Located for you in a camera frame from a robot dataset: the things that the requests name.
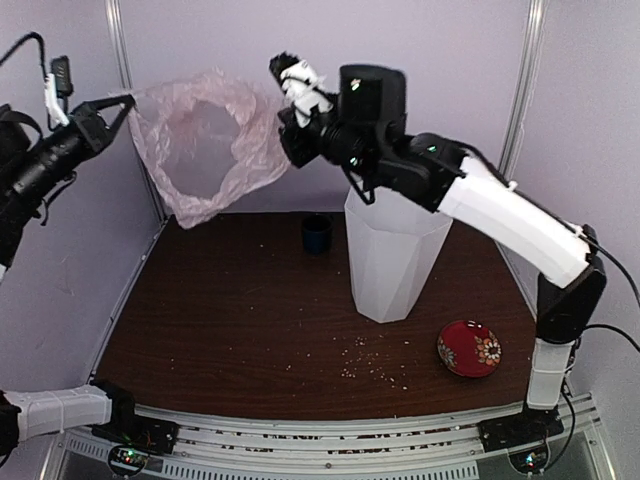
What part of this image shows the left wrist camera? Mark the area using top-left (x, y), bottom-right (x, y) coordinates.
top-left (44, 55), bottom-right (74, 131)

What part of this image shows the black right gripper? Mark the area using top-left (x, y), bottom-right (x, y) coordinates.
top-left (275, 104), bottom-right (376, 180)

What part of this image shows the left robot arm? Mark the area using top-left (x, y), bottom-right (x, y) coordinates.
top-left (1, 95), bottom-right (178, 456)

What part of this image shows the translucent pink plastic bag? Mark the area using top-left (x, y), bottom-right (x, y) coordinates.
top-left (128, 69), bottom-right (289, 229)

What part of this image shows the left base circuit board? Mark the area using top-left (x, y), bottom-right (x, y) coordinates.
top-left (107, 445), bottom-right (150, 476)

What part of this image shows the white faceted trash bin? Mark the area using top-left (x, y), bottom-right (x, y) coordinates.
top-left (344, 187), bottom-right (452, 323)

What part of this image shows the aluminium corner post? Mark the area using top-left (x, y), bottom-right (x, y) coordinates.
top-left (498, 0), bottom-right (548, 178)
top-left (103, 0), bottom-right (169, 224)

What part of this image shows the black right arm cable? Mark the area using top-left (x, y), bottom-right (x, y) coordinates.
top-left (559, 234), bottom-right (640, 451)

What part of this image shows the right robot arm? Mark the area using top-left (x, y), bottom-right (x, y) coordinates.
top-left (269, 54), bottom-right (606, 452)

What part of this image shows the aluminium front rail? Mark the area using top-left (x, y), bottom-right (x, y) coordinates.
top-left (39, 394), bottom-right (619, 479)

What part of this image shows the red floral plate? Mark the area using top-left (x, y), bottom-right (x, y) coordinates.
top-left (436, 321), bottom-right (502, 379)

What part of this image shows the aluminium corner post left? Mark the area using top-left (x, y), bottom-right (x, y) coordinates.
top-left (103, 0), bottom-right (169, 224)

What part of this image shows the right base circuit board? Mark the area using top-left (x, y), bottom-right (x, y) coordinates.
top-left (509, 445), bottom-right (550, 474)

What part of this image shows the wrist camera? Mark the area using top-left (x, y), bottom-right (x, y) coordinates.
top-left (44, 55), bottom-right (74, 131)
top-left (269, 52), bottom-right (334, 127)

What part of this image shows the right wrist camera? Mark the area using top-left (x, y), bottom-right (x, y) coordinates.
top-left (269, 52), bottom-right (334, 127)

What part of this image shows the aluminium corner post right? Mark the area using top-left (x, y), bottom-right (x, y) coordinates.
top-left (498, 0), bottom-right (548, 178)

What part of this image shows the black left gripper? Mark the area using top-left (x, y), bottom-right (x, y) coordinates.
top-left (9, 94), bottom-right (138, 205)

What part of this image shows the dark blue enamel mug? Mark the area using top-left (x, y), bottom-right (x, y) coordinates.
top-left (301, 213), bottom-right (333, 255)

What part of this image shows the base circuit board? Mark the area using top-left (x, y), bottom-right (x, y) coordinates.
top-left (509, 445), bottom-right (550, 474)
top-left (107, 445), bottom-right (150, 476)

